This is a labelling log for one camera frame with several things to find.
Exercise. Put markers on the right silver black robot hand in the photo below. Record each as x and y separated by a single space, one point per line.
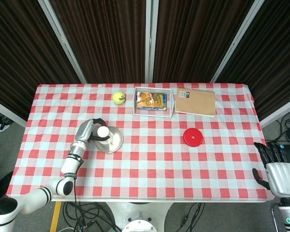
281 180

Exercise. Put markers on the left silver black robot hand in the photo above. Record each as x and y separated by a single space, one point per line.
84 130

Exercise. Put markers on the white paper cup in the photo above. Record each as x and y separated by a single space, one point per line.
103 133

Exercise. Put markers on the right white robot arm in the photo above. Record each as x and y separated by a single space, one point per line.
288 216

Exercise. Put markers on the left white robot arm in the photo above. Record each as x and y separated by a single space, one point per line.
43 191

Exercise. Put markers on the silver metal plate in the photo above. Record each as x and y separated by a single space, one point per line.
117 140

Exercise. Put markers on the yellow tennis ball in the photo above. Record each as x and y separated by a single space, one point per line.
119 97

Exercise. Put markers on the orange snack packet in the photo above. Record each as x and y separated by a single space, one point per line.
151 101

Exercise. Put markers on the red white checkered tablecloth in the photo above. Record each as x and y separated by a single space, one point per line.
149 169

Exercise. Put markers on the dark brown partition panel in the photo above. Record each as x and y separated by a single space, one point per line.
195 41
21 60
104 41
273 62

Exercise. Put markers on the red plastic disc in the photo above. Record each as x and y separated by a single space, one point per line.
193 137

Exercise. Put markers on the brown spiral notebook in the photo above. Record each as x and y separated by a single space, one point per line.
195 104

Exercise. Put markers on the grey aluminium partition rail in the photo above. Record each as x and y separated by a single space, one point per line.
7 111
280 111

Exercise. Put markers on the grey aluminium partition post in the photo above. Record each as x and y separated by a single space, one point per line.
236 41
151 41
62 41

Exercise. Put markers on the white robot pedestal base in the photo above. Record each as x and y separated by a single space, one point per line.
139 217

